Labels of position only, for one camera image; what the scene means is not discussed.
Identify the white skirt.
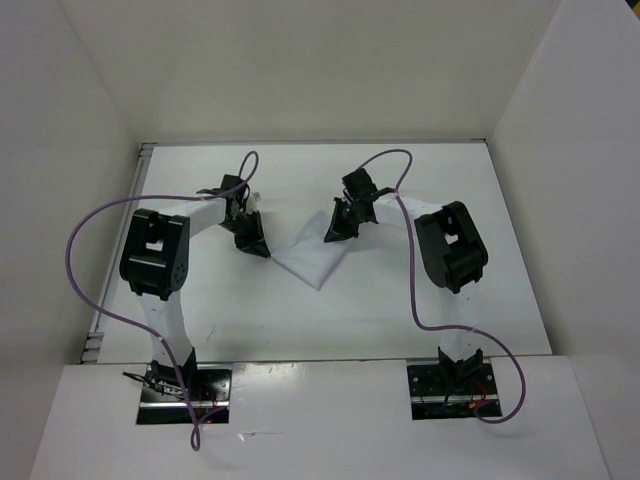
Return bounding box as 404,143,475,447
271,211,351,290

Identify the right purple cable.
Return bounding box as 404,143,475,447
355,148,528,424

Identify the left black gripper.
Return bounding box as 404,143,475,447
218,209,269,258

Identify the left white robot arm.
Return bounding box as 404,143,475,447
119,174,271,400

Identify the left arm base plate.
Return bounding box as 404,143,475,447
127,365,232,425

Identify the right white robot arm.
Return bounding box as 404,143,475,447
324,168,488,332

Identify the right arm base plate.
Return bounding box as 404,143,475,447
407,362,503,421

